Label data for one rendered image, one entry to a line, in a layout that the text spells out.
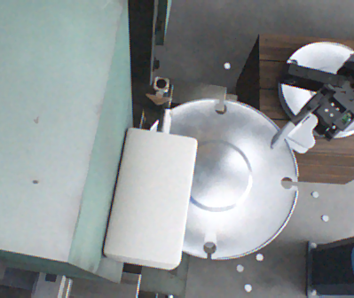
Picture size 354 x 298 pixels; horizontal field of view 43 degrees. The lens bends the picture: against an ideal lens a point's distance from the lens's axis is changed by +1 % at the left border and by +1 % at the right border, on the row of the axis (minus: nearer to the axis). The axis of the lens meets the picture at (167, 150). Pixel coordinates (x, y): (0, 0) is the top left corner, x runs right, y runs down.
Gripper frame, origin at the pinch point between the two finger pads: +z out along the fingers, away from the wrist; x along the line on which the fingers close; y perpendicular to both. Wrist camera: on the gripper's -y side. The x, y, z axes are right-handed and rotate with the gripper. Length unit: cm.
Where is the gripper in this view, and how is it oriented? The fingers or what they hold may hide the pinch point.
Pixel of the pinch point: (273, 140)
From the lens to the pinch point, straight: 84.3
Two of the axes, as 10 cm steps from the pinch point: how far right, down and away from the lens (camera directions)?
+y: 6.8, 7.1, -1.8
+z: -7.3, 6.6, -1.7
